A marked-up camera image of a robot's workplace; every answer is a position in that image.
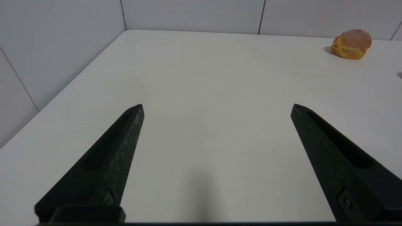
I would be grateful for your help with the pink topped cream puff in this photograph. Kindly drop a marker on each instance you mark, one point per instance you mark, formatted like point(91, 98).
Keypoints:
point(352, 44)

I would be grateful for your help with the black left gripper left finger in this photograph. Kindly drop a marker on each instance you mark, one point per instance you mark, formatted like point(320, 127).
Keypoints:
point(103, 169)

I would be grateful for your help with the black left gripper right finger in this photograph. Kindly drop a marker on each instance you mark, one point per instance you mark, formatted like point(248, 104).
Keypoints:
point(342, 166)

